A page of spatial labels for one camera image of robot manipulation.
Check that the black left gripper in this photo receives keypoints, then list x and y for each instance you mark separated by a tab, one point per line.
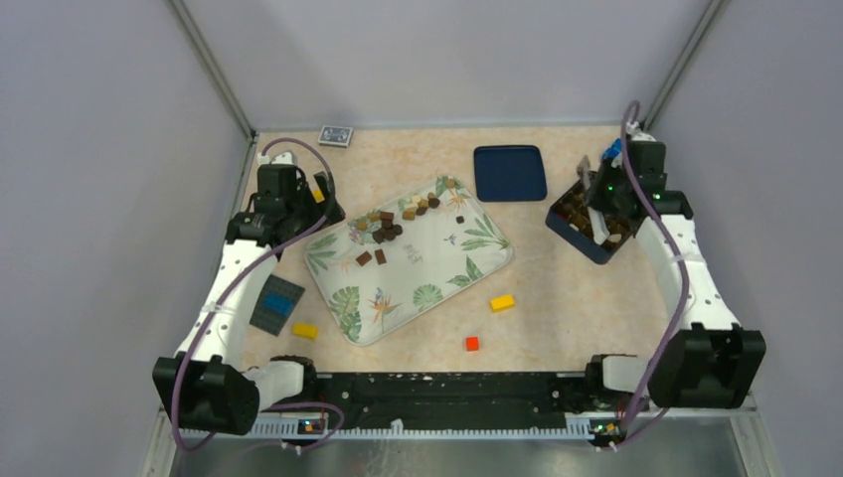
303	191

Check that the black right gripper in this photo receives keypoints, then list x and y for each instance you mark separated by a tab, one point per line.
605	169

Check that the blue chocolate box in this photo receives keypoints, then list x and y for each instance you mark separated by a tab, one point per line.
569	218

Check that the dark blue box lid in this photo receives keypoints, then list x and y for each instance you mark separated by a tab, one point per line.
509	173

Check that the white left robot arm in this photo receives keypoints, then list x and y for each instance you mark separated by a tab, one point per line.
202	387

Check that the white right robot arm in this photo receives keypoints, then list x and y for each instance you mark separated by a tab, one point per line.
709	359

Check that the brown rectangular chocolate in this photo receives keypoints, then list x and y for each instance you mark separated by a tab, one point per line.
364	258

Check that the dark rectangular chocolate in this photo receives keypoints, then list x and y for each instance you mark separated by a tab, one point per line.
380	256

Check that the blue toy car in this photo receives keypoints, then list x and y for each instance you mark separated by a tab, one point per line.
612	151

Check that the playing card deck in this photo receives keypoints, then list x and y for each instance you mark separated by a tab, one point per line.
335	136

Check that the grey lego baseplate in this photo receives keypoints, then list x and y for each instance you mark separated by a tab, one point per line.
276	303

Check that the pile of assorted chocolates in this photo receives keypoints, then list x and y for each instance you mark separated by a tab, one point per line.
436	205

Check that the floral serving tray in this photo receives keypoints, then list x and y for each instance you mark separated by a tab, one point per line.
423	269

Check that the yellow lego brick left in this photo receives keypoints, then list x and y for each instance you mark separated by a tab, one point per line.
306	331

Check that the yellow lego brick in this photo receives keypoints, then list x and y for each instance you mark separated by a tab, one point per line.
306	331
501	303

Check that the yellow lego brick right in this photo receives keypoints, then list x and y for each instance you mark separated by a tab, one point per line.
501	303

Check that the red lego cube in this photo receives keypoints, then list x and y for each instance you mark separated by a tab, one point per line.
472	344

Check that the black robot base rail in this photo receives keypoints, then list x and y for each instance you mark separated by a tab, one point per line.
467	401

